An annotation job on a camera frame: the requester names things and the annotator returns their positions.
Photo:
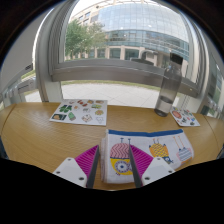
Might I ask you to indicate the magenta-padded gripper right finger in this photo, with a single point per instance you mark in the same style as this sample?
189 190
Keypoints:
156 170

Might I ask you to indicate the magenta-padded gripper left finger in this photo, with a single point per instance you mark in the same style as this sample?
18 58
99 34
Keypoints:
71 171

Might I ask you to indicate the sticker sheet with red ball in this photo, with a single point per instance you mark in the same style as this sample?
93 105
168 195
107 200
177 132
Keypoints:
185 117

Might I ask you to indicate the sticker sheet with green stickers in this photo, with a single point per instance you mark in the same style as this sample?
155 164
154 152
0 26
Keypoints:
83 111

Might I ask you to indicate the clear bottle with black cap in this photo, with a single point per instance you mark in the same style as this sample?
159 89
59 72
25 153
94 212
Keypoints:
168 86

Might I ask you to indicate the green tree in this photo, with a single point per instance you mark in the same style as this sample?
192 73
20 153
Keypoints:
78 36

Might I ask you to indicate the glass-fronted building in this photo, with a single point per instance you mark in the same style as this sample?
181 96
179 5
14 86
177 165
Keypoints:
143 20

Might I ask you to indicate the grey window frame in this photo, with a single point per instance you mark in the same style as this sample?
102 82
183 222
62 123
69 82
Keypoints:
100 71

